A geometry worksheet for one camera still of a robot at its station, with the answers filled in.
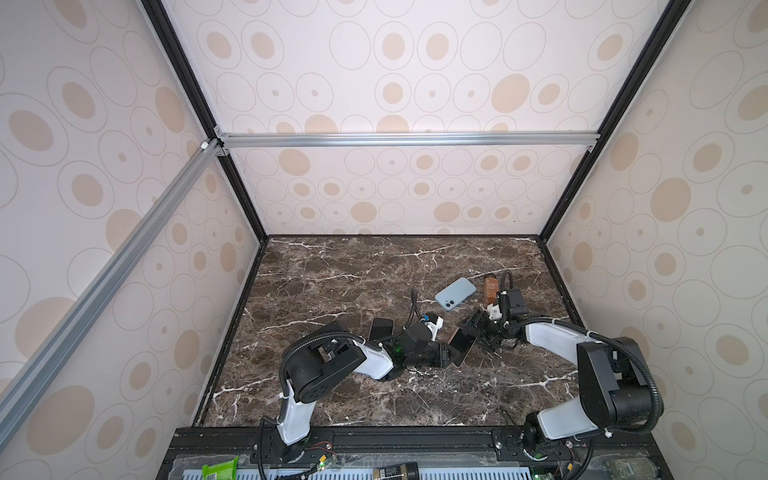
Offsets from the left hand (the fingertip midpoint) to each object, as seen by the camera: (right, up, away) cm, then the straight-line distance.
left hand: (466, 356), depth 82 cm
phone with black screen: (0, +1, +7) cm, 7 cm away
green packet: (-60, -23, -13) cm, 66 cm away
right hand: (+2, +5, +9) cm, 11 cm away
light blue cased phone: (+2, +15, +21) cm, 26 cm away
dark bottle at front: (-18, -22, -15) cm, 32 cm away
